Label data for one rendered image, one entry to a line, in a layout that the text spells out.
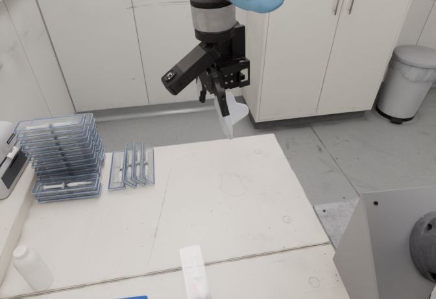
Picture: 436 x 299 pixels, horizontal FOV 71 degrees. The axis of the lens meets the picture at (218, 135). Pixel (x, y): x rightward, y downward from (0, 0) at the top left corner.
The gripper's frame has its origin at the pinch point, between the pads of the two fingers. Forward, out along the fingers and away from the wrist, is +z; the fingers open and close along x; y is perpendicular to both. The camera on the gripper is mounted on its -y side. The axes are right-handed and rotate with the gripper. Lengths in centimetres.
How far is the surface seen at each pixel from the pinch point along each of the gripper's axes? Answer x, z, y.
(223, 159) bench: 24.3, 38.4, 11.3
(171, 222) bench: 6.1, 36.6, -14.0
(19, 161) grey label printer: 41, 24, -51
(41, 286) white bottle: 0, 32, -48
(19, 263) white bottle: 1, 21, -48
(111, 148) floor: 143, 110, -32
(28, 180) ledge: 37, 29, -51
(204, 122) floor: 145, 116, 45
